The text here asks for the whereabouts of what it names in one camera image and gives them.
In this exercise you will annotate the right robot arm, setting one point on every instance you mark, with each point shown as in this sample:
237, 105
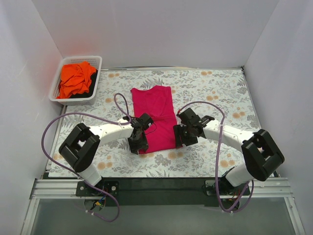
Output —
261, 154

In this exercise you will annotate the orange t shirt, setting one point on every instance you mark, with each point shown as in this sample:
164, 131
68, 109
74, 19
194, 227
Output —
75, 79

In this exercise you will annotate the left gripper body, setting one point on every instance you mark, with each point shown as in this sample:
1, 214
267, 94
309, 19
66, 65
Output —
138, 144

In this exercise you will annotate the floral patterned table mat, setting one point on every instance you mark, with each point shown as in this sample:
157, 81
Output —
222, 94

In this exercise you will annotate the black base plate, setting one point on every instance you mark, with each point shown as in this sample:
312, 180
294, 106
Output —
159, 191

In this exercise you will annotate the white plastic laundry basket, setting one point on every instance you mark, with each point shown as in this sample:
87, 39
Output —
95, 61

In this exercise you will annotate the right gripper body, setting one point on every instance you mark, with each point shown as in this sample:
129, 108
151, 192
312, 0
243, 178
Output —
182, 136

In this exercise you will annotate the aluminium frame rail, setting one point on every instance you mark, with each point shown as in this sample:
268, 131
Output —
58, 207

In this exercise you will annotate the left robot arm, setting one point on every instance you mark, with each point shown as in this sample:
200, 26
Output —
80, 146

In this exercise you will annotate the black t shirt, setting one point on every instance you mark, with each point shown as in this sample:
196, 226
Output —
88, 94

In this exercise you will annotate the magenta t shirt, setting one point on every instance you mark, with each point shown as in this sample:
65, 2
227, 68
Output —
158, 104

